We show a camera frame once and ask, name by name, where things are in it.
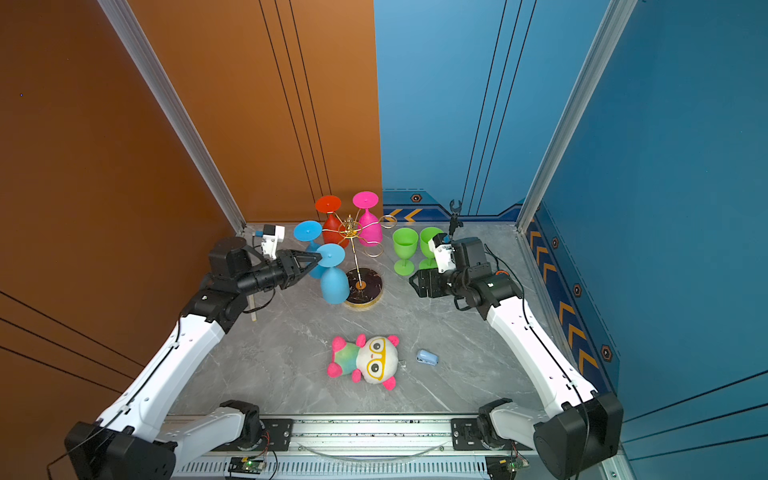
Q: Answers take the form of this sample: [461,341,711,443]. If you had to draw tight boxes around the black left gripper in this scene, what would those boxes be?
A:
[236,250,321,300]

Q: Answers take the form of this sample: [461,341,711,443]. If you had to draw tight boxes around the green wine glass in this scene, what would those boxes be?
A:
[419,227,443,270]
[392,227,419,276]

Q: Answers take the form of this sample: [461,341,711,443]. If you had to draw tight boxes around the blue wine glass front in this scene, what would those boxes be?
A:
[317,243,350,305]

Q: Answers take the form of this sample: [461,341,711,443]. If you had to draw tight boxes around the blue wine glass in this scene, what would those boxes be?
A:
[317,243,350,305]
[294,220,322,253]

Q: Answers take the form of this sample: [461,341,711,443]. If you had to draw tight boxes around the green wine glass front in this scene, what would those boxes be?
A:
[392,227,419,276]

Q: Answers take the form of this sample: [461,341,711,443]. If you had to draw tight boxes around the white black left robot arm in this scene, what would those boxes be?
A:
[65,237,322,479]

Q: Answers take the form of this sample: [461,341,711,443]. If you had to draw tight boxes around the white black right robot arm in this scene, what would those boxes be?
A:
[409,233,624,479]

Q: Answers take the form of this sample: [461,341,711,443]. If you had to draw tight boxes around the blue wine glass left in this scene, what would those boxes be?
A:
[294,220,322,253]

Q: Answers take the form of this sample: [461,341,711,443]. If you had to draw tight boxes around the red wine glass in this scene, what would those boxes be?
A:
[315,195,349,248]

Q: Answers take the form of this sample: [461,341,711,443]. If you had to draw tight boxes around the gold wine glass rack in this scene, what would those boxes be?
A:
[329,209,398,312]

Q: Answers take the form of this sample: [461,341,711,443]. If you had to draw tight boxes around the magenta wine glass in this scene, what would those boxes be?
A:
[353,191,383,247]

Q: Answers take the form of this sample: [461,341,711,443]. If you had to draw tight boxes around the wooden stick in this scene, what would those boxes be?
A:
[248,295,257,322]

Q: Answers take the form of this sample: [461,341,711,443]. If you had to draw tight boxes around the black round-base stand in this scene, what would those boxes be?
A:
[449,200,463,238]

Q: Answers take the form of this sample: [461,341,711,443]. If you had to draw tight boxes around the small light blue stapler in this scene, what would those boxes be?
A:
[416,350,439,366]

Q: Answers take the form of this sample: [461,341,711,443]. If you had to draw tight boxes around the colourful plush toy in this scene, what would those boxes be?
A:
[327,334,400,391]

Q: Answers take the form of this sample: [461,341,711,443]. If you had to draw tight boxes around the circuit board right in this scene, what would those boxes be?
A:
[485,456,530,480]

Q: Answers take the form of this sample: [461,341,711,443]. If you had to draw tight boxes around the green circuit board left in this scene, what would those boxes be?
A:
[227,456,268,477]

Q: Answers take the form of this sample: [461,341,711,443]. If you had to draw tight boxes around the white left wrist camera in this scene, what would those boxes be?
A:
[254,224,285,260]

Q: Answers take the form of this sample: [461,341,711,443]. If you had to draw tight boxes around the aluminium front rail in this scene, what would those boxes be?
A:
[161,414,552,479]

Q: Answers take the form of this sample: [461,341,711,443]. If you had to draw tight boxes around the aluminium corner post left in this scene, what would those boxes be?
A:
[98,0,247,233]

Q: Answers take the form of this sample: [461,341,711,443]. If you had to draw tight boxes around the aluminium corner post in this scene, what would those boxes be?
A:
[516,0,638,234]
[98,0,247,233]

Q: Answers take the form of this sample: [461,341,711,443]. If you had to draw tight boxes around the aluminium corner post right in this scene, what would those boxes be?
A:
[516,0,638,234]

